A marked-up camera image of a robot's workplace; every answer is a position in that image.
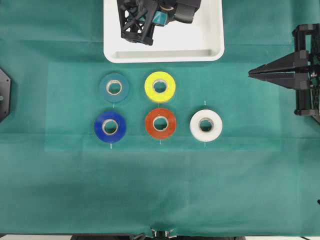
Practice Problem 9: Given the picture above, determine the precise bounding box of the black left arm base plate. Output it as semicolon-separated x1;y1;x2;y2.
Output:
0;69;11;122

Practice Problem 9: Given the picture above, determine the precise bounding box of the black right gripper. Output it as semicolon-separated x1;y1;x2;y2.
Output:
248;23;320;117

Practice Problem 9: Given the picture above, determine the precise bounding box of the yellow tape roll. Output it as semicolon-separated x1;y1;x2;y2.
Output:
144;71;176;104

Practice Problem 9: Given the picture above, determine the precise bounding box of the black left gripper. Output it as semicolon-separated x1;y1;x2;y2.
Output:
117;0;201;46

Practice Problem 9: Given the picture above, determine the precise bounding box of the green tape roll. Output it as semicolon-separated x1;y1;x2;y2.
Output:
99;73;130;103

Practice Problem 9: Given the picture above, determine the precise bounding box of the green table cloth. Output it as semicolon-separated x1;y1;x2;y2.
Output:
0;0;320;236

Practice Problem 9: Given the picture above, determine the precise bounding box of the blue tape roll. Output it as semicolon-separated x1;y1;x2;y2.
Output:
94;111;127;144

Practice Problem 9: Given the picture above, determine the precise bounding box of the red tape roll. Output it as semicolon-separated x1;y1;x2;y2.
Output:
145;107;177;140

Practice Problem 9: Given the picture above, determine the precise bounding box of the white tape roll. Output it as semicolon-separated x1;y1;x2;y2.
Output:
189;109;223;143

